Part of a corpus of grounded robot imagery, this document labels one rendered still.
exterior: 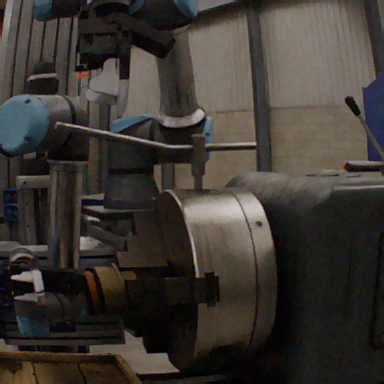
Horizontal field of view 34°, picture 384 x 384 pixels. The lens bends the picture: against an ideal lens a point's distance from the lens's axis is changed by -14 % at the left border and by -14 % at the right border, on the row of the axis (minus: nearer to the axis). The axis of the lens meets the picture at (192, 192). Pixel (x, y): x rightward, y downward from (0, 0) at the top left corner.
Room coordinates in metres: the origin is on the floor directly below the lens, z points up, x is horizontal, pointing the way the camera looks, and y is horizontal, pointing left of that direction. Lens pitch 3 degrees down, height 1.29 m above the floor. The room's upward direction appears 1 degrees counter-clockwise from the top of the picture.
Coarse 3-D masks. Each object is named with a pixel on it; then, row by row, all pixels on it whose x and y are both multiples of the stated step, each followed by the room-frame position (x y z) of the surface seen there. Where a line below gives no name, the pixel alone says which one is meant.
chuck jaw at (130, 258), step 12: (144, 216) 1.18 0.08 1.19; (156, 216) 1.18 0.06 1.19; (132, 228) 1.19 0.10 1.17; (144, 228) 1.16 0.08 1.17; (156, 228) 1.17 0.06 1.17; (132, 240) 1.14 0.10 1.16; (144, 240) 1.15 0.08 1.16; (156, 240) 1.15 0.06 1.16; (120, 252) 1.12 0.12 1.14; (132, 252) 1.13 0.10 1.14; (144, 252) 1.13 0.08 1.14; (156, 252) 1.14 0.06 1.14; (120, 264) 1.11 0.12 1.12; (132, 264) 1.11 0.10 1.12; (144, 264) 1.12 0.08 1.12; (156, 264) 1.12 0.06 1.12; (168, 264) 1.13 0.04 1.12; (144, 276) 1.14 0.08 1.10; (156, 276) 1.15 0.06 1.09
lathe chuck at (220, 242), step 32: (192, 192) 1.10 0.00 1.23; (224, 192) 1.11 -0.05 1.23; (160, 224) 1.17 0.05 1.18; (192, 224) 1.02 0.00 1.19; (224, 224) 1.03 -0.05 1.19; (192, 256) 0.99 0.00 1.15; (224, 256) 1.00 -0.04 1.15; (224, 288) 0.98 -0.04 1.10; (256, 288) 1.00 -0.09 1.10; (192, 320) 1.00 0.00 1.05; (224, 320) 0.99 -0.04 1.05; (192, 352) 1.01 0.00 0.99
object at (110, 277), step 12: (84, 276) 1.06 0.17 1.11; (96, 276) 1.07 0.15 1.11; (108, 276) 1.06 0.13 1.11; (120, 276) 1.06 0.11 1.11; (132, 276) 1.09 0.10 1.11; (84, 288) 1.05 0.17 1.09; (96, 288) 1.05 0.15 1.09; (108, 288) 1.05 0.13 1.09; (120, 288) 1.06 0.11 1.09; (84, 300) 1.10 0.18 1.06; (96, 300) 1.05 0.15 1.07; (108, 300) 1.05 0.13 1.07; (120, 300) 1.06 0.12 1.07; (96, 312) 1.06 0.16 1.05; (108, 312) 1.06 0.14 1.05; (120, 312) 1.07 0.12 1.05
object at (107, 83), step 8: (104, 64) 0.98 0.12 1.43; (112, 64) 0.99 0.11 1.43; (104, 72) 0.98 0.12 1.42; (112, 72) 0.98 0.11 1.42; (96, 80) 0.97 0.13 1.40; (104, 80) 0.98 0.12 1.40; (112, 80) 0.98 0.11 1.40; (120, 80) 0.97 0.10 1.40; (128, 80) 0.98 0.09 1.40; (96, 88) 0.97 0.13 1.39; (104, 88) 0.97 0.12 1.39; (112, 88) 0.98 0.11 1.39; (120, 88) 0.97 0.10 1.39; (128, 88) 0.98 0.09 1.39; (120, 96) 0.97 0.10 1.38; (120, 104) 0.98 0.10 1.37; (120, 112) 0.98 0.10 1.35
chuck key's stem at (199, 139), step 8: (192, 136) 1.10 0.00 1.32; (200, 136) 1.10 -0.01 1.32; (192, 144) 1.10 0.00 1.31; (200, 144) 1.10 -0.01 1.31; (192, 152) 1.10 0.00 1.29; (200, 152) 1.10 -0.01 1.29; (192, 160) 1.11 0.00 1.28; (200, 160) 1.10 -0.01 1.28; (192, 168) 1.11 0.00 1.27; (200, 168) 1.10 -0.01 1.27; (200, 176) 1.11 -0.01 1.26; (200, 184) 1.11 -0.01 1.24
